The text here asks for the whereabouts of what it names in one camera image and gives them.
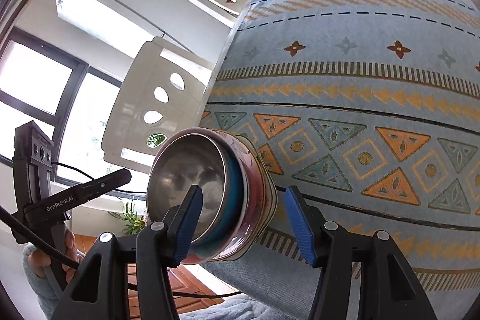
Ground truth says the white chair near left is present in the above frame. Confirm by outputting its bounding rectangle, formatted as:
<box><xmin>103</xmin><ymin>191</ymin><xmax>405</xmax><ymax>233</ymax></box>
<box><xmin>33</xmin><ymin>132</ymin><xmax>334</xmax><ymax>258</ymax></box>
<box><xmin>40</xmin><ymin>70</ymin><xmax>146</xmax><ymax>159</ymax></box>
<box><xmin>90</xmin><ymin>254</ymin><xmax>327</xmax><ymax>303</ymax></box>
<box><xmin>101</xmin><ymin>37</ymin><xmax>214</xmax><ymax>174</ymax></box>

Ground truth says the pink polka dot bowl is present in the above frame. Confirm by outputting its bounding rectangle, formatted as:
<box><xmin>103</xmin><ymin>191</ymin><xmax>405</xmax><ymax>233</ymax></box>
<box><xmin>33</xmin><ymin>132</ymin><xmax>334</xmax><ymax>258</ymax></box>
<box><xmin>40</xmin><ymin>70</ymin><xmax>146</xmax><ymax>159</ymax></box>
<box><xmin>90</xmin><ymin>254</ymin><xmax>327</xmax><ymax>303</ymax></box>
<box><xmin>187</xmin><ymin>128</ymin><xmax>278</xmax><ymax>265</ymax></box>

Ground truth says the green potted plant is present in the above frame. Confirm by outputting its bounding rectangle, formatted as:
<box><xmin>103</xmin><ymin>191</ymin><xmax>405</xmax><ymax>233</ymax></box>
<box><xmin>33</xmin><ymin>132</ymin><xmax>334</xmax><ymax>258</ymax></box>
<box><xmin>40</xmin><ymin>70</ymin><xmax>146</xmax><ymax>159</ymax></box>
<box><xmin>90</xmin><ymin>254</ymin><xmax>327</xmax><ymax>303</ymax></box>
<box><xmin>108</xmin><ymin>201</ymin><xmax>147</xmax><ymax>235</ymax></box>

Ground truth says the blue steel bowl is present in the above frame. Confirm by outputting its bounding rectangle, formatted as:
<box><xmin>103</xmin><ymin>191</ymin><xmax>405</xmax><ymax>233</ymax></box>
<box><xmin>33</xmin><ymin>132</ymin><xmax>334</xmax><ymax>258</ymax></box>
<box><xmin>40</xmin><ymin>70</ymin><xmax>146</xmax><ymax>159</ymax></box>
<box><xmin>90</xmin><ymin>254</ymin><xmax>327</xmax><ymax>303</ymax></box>
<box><xmin>146</xmin><ymin>127</ymin><xmax>245</xmax><ymax>264</ymax></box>

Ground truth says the white refrigerator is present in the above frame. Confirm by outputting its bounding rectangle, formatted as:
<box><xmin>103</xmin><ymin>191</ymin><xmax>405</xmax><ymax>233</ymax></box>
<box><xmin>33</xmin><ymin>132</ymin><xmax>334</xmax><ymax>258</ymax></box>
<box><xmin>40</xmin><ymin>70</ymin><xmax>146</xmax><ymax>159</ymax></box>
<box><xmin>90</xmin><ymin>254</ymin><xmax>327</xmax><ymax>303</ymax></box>
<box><xmin>56</xmin><ymin>0</ymin><xmax>230</xmax><ymax>62</ymax></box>

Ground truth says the patterned blue table mat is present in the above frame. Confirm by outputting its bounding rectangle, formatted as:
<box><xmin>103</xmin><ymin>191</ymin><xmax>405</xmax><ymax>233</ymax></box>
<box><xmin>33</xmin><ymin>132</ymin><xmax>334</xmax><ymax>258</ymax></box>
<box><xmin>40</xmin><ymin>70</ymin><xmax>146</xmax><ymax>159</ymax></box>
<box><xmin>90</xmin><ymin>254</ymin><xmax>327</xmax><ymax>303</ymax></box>
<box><xmin>200</xmin><ymin>0</ymin><xmax>479</xmax><ymax>319</ymax></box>

